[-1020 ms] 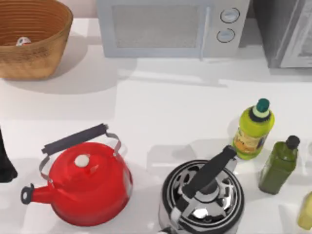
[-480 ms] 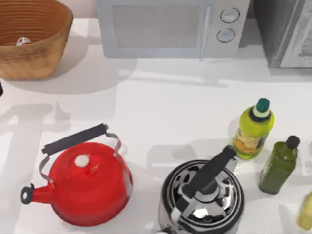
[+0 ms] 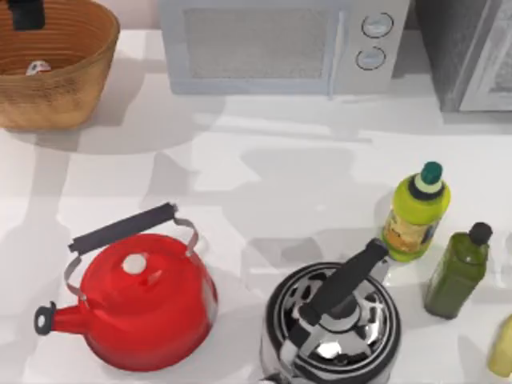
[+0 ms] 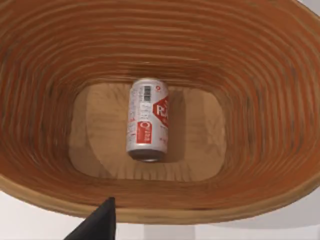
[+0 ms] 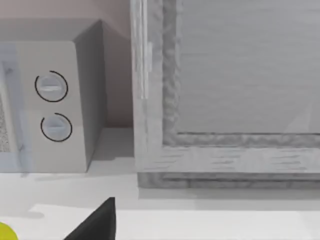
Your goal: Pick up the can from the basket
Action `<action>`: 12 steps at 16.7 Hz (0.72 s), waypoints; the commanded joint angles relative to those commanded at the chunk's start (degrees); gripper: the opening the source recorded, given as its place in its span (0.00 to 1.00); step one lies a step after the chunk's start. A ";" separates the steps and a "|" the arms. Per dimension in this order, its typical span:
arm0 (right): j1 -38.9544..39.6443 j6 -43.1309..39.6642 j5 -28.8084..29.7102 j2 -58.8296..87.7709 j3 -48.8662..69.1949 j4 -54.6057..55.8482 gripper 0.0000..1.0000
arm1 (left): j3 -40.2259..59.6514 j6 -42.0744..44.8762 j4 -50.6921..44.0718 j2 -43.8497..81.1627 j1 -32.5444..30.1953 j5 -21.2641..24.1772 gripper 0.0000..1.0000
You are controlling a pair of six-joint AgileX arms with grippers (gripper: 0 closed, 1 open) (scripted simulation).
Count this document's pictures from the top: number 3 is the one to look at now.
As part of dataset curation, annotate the small white and red object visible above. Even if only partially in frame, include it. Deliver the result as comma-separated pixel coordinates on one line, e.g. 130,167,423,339
26,59,52,77

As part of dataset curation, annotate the pale yellow object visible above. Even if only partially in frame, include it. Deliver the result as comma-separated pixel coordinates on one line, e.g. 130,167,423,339
486,314,512,379

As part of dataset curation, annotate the microwave knob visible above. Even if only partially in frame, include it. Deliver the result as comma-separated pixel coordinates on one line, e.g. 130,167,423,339
354,44,388,73
361,11,395,38

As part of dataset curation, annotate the pale microwave oven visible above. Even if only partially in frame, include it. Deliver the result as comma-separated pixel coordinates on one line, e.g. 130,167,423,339
158,0,411,100

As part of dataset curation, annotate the dark green bottle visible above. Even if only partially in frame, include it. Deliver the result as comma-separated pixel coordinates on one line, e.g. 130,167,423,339
422,222,494,321

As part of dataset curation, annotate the grey cabinet with dark inside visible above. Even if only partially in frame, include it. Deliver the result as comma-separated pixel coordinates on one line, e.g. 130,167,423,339
414,0,512,114

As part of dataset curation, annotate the red kettle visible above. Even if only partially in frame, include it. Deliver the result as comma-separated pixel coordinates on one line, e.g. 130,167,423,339
34,202,219,373

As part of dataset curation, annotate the lime green bottle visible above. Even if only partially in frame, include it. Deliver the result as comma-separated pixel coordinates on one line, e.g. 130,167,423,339
379,161,452,263

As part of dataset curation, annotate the microwave oven door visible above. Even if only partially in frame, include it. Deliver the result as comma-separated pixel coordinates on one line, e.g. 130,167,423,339
158,0,346,97

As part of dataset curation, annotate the woven brown basket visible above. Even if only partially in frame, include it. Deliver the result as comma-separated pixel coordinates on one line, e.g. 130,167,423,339
0,0,121,131

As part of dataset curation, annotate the microwave door handle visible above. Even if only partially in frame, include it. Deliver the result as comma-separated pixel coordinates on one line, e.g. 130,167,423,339
326,10,347,100

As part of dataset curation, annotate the black and chrome kettle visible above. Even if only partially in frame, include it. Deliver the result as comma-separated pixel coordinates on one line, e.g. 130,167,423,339
258,237,402,384

